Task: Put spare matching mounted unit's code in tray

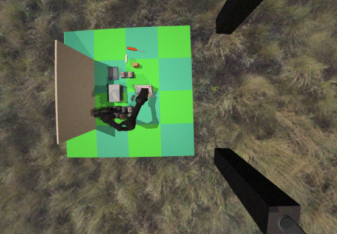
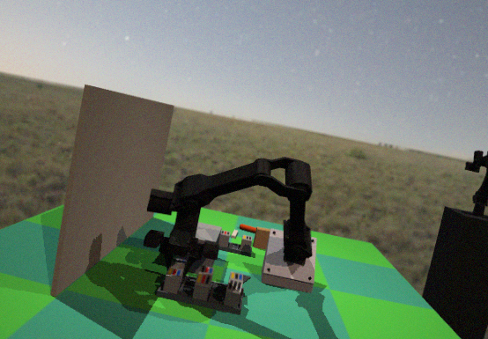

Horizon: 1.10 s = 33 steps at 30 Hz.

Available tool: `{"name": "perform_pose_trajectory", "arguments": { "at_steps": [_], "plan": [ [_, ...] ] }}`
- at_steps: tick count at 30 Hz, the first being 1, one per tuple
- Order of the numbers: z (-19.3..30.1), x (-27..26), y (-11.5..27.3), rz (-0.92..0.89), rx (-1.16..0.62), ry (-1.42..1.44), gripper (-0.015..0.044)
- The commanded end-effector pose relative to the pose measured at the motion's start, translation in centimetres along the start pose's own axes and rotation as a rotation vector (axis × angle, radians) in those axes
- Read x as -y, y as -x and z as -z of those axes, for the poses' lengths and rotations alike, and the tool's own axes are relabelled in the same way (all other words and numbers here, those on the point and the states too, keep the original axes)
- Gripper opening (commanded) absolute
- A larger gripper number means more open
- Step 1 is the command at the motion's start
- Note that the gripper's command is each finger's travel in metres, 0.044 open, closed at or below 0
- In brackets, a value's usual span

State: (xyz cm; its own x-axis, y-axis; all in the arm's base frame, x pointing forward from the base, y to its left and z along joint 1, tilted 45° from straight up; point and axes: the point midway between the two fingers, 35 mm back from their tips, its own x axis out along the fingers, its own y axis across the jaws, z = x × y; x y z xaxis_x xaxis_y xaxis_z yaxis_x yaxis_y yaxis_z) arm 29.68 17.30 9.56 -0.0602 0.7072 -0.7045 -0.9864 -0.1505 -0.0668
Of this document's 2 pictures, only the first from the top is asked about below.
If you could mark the brown flat panel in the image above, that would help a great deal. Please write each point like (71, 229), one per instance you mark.
(74, 93)

